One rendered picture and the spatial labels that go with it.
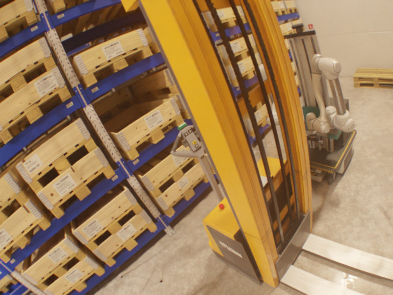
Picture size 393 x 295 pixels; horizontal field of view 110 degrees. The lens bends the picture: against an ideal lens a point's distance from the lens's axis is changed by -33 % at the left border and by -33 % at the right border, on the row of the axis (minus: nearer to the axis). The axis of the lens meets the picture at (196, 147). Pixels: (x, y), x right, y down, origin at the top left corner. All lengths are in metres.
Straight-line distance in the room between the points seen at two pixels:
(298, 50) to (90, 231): 2.97
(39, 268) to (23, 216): 0.66
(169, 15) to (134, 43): 1.63
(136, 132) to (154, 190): 0.71
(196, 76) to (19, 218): 2.08
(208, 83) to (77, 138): 1.58
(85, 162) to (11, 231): 1.13
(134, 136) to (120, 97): 1.38
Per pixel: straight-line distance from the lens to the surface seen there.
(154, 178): 2.39
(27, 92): 2.10
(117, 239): 2.51
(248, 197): 0.98
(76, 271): 2.65
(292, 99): 1.26
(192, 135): 1.71
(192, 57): 0.70
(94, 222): 2.34
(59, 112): 2.12
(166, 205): 2.57
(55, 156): 2.09
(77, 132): 2.07
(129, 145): 2.20
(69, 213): 2.33
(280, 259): 1.68
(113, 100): 3.44
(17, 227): 2.37
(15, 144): 2.19
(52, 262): 2.56
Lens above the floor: 1.95
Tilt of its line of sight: 25 degrees down
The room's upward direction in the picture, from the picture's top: 25 degrees counter-clockwise
